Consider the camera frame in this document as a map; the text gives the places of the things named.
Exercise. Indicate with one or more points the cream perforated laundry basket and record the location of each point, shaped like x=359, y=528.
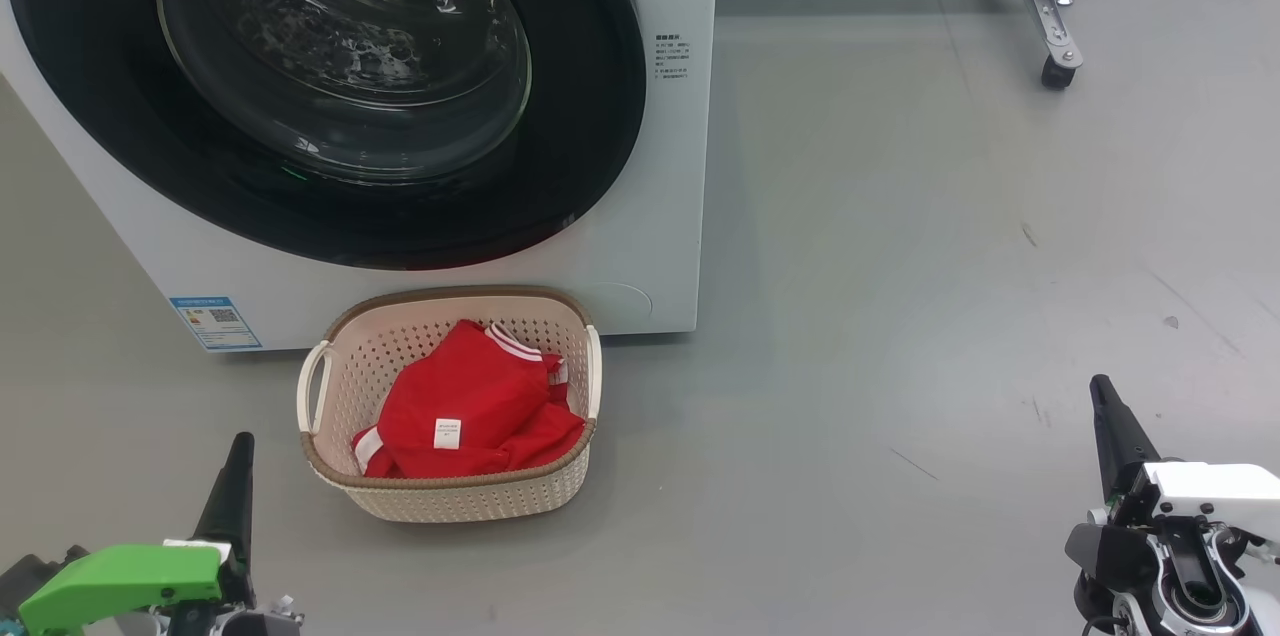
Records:
x=460, y=501

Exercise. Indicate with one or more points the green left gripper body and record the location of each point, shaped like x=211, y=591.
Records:
x=120, y=576

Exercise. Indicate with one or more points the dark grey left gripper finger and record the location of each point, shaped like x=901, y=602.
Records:
x=230, y=506
x=254, y=586

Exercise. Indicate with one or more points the black round glass washer door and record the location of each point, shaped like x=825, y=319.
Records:
x=590, y=116

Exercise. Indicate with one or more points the red garment with white trim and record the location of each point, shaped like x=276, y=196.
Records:
x=460, y=396

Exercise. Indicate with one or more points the black caster wheel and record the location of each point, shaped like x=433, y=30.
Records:
x=1057, y=73

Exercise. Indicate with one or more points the printed text warning label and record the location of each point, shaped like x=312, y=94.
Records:
x=673, y=56

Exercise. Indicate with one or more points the blue energy label sticker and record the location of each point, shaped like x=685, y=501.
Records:
x=215, y=322

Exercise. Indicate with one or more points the white front-load washing machine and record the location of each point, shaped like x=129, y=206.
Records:
x=650, y=216

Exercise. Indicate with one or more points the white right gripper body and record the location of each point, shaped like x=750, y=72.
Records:
x=1215, y=491

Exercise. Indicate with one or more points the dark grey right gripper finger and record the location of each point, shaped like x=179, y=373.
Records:
x=1120, y=446

